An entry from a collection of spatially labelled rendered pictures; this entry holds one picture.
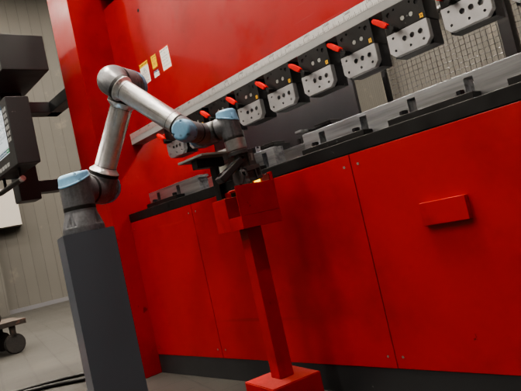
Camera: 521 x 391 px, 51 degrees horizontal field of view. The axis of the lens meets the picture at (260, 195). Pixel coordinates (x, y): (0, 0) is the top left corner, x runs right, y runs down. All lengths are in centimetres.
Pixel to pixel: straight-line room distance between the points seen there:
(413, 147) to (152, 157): 187
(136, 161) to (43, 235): 940
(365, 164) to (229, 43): 94
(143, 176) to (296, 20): 142
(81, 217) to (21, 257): 1039
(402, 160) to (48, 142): 1146
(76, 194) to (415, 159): 118
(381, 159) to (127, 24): 184
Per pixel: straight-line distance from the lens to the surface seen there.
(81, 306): 203
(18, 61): 328
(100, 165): 220
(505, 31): 257
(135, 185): 315
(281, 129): 300
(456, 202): 166
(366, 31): 197
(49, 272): 1248
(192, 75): 269
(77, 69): 326
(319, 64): 210
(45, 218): 1254
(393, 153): 177
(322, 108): 280
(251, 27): 237
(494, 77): 175
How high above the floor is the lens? 66
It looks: 3 degrees up
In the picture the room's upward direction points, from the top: 13 degrees counter-clockwise
